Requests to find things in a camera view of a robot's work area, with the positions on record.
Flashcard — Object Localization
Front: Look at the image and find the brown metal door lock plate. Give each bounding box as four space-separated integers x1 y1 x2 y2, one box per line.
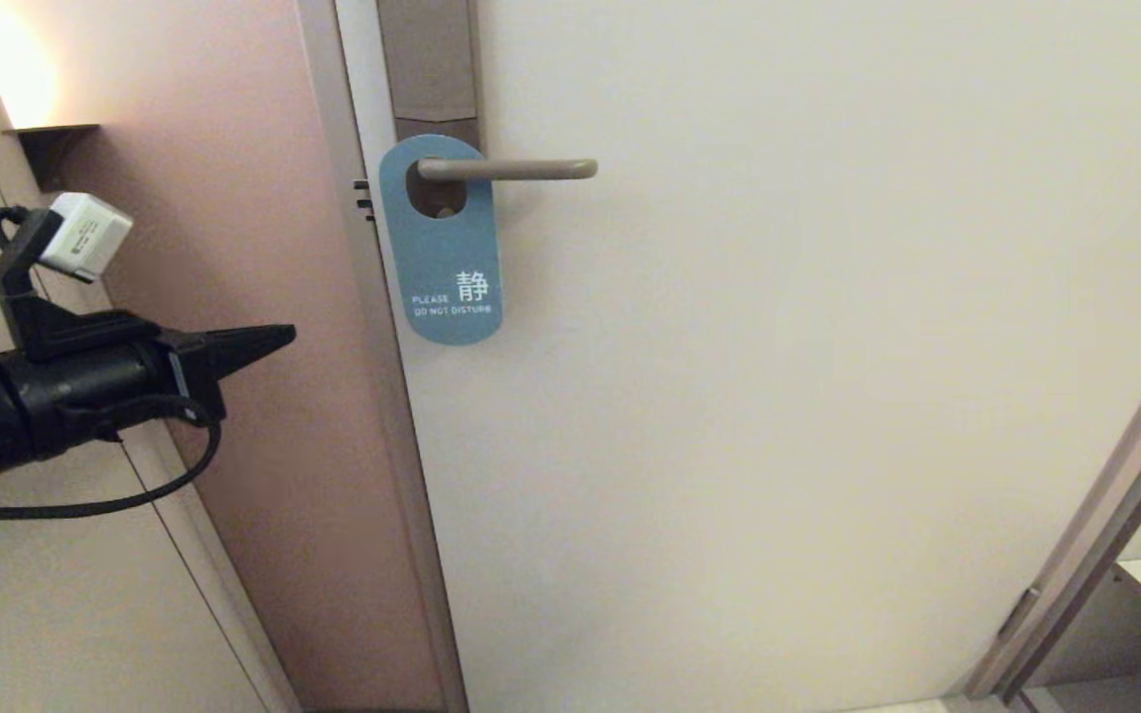
374 0 485 218

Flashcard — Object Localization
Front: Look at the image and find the thin black camera cable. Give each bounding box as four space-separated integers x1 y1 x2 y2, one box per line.
0 393 224 525

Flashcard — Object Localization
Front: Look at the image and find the white room door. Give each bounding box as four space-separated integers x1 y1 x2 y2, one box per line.
333 0 1141 713

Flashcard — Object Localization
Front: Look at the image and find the dark wall light bracket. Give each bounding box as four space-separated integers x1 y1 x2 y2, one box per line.
4 123 101 192

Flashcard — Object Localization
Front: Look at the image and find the grey wardrobe frame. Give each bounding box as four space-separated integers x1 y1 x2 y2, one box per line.
962 287 1141 704

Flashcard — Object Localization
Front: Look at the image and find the beige metal door handle lever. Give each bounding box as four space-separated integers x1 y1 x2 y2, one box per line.
416 157 599 183

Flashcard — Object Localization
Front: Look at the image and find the grey wardrobe bottom board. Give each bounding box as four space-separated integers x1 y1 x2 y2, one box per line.
1023 669 1141 713

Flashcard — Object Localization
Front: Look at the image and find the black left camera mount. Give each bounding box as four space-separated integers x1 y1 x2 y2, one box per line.
0 204 161 363

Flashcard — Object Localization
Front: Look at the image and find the grey metal hinge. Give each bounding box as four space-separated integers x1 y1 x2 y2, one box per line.
998 587 1042 640

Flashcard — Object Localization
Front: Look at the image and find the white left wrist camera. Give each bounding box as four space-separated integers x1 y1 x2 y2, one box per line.
38 191 135 285

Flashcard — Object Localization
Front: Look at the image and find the white plastic door hanger sign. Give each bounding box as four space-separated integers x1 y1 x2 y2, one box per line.
377 134 505 347

